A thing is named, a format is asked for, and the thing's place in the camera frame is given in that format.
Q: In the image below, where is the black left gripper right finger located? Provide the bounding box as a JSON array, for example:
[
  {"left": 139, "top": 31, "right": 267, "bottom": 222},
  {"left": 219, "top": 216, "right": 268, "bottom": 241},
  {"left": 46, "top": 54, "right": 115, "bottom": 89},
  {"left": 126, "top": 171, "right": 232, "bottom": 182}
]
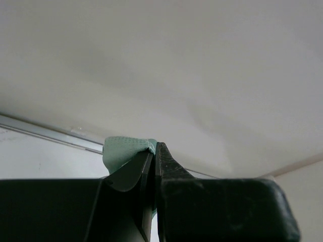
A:
[{"left": 155, "top": 142, "right": 202, "bottom": 241}]

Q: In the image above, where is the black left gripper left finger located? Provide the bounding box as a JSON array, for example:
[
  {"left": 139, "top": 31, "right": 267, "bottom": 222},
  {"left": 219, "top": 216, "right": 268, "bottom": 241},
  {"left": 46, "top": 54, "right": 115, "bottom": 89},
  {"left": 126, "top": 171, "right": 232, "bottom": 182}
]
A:
[{"left": 100, "top": 151, "right": 153, "bottom": 241}]

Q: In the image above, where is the green satin tablecloth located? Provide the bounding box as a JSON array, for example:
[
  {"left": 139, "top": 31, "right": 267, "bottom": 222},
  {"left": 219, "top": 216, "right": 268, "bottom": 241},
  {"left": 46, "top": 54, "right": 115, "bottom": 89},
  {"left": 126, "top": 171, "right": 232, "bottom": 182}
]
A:
[{"left": 102, "top": 136, "right": 157, "bottom": 174}]

